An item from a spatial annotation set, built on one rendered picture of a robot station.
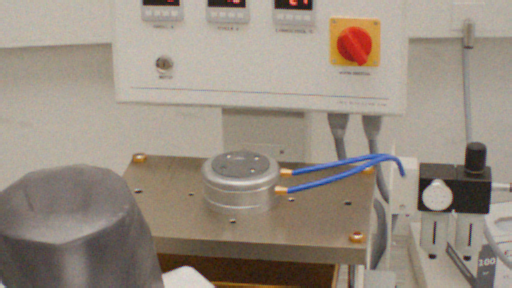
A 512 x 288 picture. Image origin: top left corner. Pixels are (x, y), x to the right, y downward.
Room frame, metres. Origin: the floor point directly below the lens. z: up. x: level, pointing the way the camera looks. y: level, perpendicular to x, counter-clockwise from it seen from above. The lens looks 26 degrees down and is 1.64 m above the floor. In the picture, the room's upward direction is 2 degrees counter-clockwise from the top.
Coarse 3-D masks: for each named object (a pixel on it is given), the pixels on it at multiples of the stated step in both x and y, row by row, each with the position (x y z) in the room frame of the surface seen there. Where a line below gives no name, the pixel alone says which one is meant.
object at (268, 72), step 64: (128, 0) 1.19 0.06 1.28; (192, 0) 1.17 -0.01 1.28; (256, 0) 1.16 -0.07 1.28; (320, 0) 1.14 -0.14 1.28; (384, 0) 1.13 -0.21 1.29; (128, 64) 1.19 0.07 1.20; (192, 64) 1.17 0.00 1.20; (256, 64) 1.16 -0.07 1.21; (320, 64) 1.14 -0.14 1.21; (384, 64) 1.13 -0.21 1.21; (256, 128) 1.19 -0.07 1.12; (384, 192) 1.17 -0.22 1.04
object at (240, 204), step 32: (160, 160) 1.13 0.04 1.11; (192, 160) 1.12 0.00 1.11; (224, 160) 1.04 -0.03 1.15; (256, 160) 1.04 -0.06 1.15; (352, 160) 1.04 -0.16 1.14; (384, 160) 1.05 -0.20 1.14; (160, 192) 1.05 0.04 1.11; (192, 192) 1.05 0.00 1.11; (224, 192) 1.00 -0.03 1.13; (256, 192) 1.00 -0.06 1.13; (288, 192) 1.00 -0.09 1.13; (320, 192) 1.03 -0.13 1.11; (352, 192) 1.03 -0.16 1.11; (160, 224) 0.98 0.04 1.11; (192, 224) 0.98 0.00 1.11; (224, 224) 0.98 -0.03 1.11; (256, 224) 0.97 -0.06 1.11; (288, 224) 0.97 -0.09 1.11; (320, 224) 0.97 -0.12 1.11; (352, 224) 0.96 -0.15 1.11; (224, 256) 0.94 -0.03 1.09; (256, 256) 0.94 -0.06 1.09; (288, 256) 0.93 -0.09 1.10; (320, 256) 0.92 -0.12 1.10; (352, 256) 0.92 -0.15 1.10
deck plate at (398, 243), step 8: (392, 240) 1.24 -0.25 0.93; (400, 240) 1.24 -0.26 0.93; (392, 248) 1.22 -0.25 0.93; (400, 248) 1.22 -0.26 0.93; (384, 256) 1.20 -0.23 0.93; (392, 256) 1.20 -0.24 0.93; (400, 256) 1.20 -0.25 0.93; (344, 264) 1.19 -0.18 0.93; (384, 264) 1.18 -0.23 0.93; (392, 264) 1.18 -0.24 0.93; (400, 264) 1.18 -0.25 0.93; (344, 272) 1.17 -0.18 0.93; (400, 272) 1.16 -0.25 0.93; (344, 280) 1.15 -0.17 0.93; (400, 280) 1.14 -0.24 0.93
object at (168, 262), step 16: (160, 256) 1.01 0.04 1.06; (176, 256) 1.00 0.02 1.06; (192, 256) 1.00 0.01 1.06; (208, 256) 1.00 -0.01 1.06; (208, 272) 0.97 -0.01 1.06; (224, 272) 0.97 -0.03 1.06; (240, 272) 0.97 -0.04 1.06; (256, 272) 0.97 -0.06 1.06; (272, 272) 0.96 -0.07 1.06; (288, 272) 0.96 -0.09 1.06; (304, 272) 0.96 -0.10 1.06; (320, 272) 0.96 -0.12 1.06; (336, 272) 0.98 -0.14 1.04
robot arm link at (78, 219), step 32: (0, 192) 0.52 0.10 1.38; (32, 192) 0.51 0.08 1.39; (64, 192) 0.51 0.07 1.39; (96, 192) 0.50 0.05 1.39; (128, 192) 0.51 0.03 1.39; (0, 224) 0.49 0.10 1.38; (32, 224) 0.48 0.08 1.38; (64, 224) 0.48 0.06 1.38; (96, 224) 0.48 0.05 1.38; (128, 224) 0.49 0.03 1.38; (0, 256) 0.49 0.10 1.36; (32, 256) 0.47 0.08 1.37; (64, 256) 0.47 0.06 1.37; (96, 256) 0.47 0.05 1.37; (128, 256) 0.49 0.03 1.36
